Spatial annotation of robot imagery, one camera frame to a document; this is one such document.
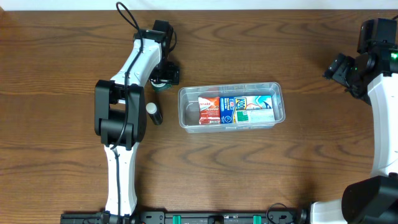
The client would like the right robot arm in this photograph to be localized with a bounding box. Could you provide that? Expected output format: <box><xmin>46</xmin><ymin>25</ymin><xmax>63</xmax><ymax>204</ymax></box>
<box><xmin>300</xmin><ymin>17</ymin><xmax>397</xmax><ymax>224</ymax></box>

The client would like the blue white drink mix box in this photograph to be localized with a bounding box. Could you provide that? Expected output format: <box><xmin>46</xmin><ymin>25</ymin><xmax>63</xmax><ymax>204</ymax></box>
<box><xmin>220</xmin><ymin>95</ymin><xmax>273</xmax><ymax>124</ymax></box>

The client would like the red orange medicine box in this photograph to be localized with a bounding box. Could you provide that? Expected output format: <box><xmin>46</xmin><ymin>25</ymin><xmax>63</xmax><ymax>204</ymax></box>
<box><xmin>198</xmin><ymin>97</ymin><xmax>221</xmax><ymax>124</ymax></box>

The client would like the white green medicine packet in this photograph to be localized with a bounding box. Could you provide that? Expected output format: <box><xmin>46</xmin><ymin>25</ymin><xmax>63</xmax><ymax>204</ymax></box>
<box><xmin>234</xmin><ymin>109</ymin><xmax>275</xmax><ymax>123</ymax></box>

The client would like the black bottle white cap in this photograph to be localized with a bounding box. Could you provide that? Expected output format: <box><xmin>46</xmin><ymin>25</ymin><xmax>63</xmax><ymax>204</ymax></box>
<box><xmin>146</xmin><ymin>103</ymin><xmax>163</xmax><ymax>125</ymax></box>

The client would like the clear plastic container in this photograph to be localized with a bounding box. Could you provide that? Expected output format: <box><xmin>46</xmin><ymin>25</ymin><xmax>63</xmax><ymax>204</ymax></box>
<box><xmin>178</xmin><ymin>82</ymin><xmax>286</xmax><ymax>133</ymax></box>

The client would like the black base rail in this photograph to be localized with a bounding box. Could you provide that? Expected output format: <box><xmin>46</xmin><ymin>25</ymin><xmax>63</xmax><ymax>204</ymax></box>
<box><xmin>60</xmin><ymin>208</ymin><xmax>310</xmax><ymax>224</ymax></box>

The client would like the green square box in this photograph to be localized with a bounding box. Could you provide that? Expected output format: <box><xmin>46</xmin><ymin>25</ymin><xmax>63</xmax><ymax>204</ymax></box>
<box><xmin>150</xmin><ymin>81</ymin><xmax>172</xmax><ymax>93</ymax></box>

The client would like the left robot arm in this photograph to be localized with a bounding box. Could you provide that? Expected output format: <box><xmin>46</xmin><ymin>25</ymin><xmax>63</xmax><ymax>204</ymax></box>
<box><xmin>95</xmin><ymin>20</ymin><xmax>180</xmax><ymax>223</ymax></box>

